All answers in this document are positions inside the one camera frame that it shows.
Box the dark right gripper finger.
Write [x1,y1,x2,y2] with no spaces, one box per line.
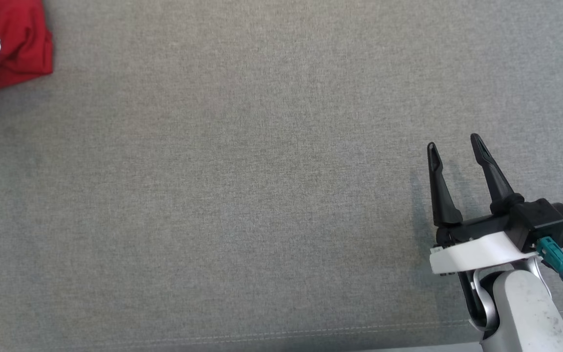
[471,133,524,215]
[427,142,463,227]

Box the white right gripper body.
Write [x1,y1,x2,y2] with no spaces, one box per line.
[430,213,541,329]

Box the red jersey with white stripes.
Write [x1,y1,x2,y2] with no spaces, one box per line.
[0,0,54,143]

